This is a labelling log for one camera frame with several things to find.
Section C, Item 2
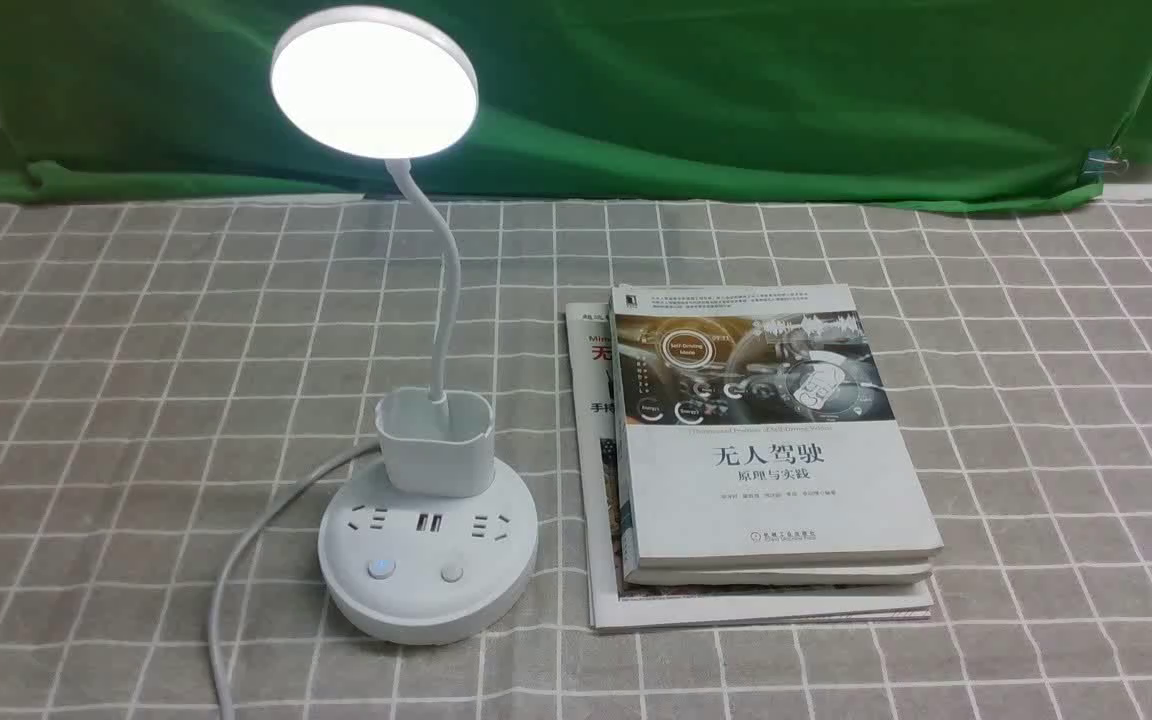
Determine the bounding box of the white lamp power cord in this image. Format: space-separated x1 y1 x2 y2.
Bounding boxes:
207 444 382 720

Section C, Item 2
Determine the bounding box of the blue binder clip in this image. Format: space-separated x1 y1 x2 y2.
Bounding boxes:
1079 145 1130 184

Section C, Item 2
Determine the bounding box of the bottom magazine with red title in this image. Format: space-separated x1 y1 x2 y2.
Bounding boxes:
564 302 932 632

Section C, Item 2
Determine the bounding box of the white self-driving textbook top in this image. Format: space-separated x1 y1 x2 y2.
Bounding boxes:
609 285 945 584

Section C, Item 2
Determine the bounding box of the grey checkered tablecloth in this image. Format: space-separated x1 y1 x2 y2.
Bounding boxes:
0 202 1152 719

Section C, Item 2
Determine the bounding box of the white desk lamp with base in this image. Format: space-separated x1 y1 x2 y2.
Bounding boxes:
270 5 539 644

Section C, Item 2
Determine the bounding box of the middle book under textbook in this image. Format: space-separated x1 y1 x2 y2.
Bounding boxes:
614 559 933 591

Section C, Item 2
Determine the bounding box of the green backdrop cloth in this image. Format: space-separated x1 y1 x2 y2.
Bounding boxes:
0 1 1152 213

